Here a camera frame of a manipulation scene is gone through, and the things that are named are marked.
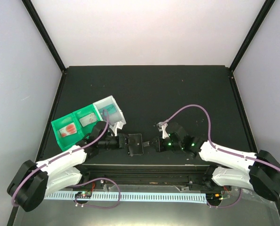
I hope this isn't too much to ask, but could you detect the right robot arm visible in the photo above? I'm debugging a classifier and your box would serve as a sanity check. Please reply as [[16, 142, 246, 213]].
[[143, 122, 280, 202]]

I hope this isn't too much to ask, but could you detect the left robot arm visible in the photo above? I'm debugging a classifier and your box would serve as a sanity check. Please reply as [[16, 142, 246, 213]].
[[7, 121, 136, 212]]

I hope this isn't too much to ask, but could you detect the teal card in white bin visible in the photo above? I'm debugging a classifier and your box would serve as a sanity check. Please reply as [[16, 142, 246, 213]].
[[98, 104, 118, 118]]

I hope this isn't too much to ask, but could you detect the white card in green bin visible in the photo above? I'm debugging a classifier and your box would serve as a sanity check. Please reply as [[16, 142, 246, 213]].
[[79, 113, 97, 127]]

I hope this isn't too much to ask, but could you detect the red white card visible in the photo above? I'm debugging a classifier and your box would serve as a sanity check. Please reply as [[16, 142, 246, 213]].
[[59, 122, 77, 137]]

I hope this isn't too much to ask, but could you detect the white translucent bin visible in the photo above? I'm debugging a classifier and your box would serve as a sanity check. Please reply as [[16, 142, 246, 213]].
[[93, 96, 126, 136]]

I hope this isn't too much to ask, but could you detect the green plastic bin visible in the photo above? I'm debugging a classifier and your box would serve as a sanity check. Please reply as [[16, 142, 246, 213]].
[[51, 104, 102, 152]]

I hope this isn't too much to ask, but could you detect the left circuit board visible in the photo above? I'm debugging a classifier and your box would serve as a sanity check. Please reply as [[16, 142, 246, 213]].
[[75, 191, 92, 199]]

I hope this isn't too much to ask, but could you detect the circuit board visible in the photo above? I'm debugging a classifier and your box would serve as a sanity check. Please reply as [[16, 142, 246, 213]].
[[75, 191, 92, 199], [206, 193, 224, 201]]

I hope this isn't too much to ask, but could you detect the right circuit board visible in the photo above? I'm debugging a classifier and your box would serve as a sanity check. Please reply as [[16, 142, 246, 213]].
[[206, 193, 224, 201]]

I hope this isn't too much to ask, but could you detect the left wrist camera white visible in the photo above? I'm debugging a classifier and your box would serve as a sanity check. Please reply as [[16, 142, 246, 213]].
[[111, 121, 124, 137]]

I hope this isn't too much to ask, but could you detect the black aluminium rail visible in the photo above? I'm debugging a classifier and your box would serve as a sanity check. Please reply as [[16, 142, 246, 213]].
[[84, 165, 209, 185]]

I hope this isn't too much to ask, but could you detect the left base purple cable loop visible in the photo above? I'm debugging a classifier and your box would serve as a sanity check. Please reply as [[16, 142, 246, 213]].
[[74, 176, 121, 210]]

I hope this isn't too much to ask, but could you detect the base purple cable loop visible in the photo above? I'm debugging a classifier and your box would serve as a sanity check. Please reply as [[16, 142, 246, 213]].
[[207, 187, 244, 210], [74, 176, 121, 210]]

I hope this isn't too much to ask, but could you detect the white slotted cable duct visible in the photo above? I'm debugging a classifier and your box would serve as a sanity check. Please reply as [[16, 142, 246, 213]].
[[45, 191, 207, 204]]

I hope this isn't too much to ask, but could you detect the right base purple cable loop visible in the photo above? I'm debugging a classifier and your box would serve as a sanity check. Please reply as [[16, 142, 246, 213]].
[[207, 187, 244, 210]]

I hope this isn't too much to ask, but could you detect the left black frame post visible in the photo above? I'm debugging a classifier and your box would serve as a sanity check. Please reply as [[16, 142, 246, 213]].
[[22, 0, 66, 73]]

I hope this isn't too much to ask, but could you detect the black frame post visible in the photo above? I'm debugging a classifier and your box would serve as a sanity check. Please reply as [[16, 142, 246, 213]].
[[229, 0, 276, 72], [22, 0, 66, 73]]

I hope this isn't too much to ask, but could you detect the right black frame post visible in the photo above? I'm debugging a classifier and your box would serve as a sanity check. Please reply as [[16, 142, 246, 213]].
[[229, 0, 276, 72]]

